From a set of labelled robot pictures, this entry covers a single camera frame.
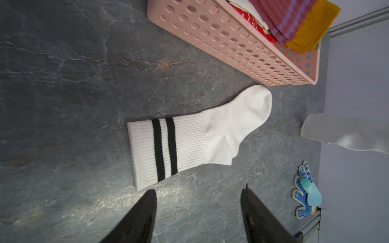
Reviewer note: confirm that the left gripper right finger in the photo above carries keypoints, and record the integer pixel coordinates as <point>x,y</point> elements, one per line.
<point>261,226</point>

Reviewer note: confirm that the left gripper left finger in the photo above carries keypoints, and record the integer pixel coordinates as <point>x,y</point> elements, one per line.
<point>138,224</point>

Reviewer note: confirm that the plain white sock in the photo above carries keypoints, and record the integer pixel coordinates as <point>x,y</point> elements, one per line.
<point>163,147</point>

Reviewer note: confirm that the white sock navy stripes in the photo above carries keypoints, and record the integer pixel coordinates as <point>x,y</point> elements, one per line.
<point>356,134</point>

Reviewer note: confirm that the purple striped sock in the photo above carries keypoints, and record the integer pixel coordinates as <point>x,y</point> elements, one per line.
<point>297,24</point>

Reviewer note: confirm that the red christmas sock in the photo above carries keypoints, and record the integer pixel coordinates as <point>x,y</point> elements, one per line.
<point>249,18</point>

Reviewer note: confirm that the pink plastic basket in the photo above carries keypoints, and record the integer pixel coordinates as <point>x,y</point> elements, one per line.
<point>216,28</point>

